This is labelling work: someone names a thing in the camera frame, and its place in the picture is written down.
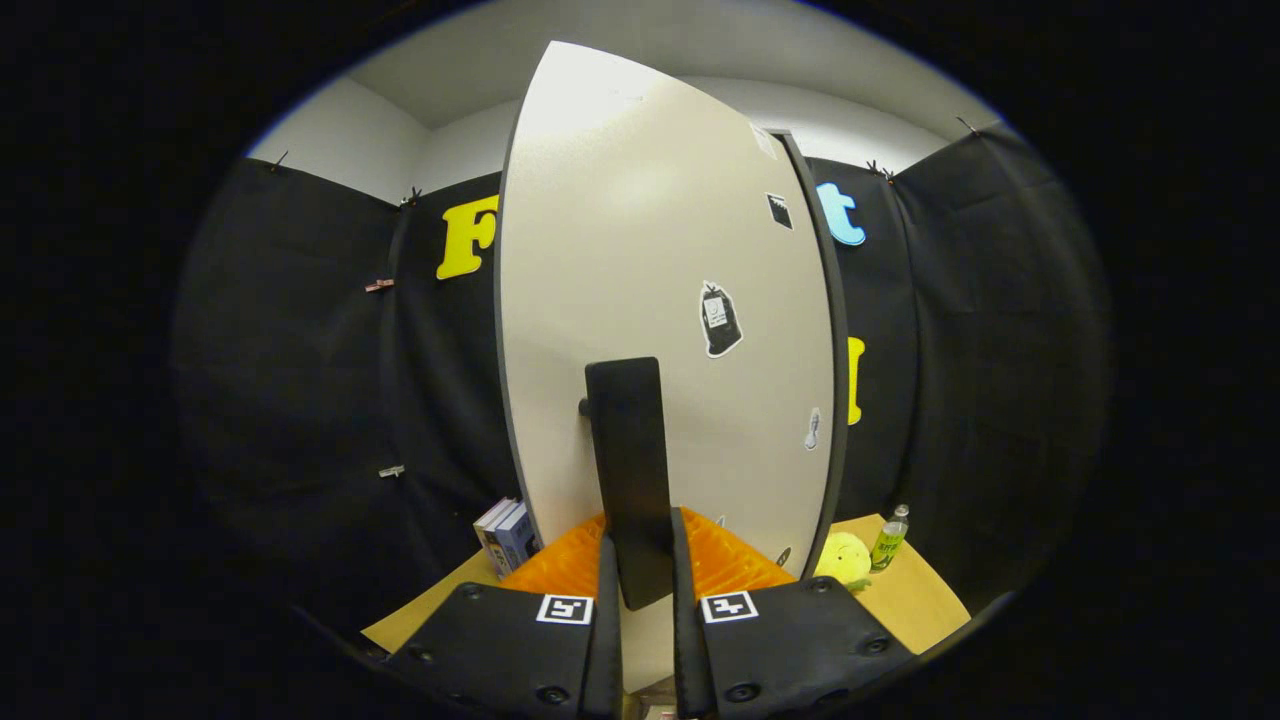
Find green drink bottle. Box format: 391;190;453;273
870;504;911;573

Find black backdrop cloth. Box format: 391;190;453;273
172;120;1113;641

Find white book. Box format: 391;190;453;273
473;497;516;579

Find grey shoe cabinet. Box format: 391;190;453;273
770;128;851;581

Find blue book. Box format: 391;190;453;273
492;502;541;579

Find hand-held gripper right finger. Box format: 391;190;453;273
670;507;916;720

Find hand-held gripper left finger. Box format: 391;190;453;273
385;515;623;720

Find yellow plush toy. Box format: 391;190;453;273
815;532;873;591

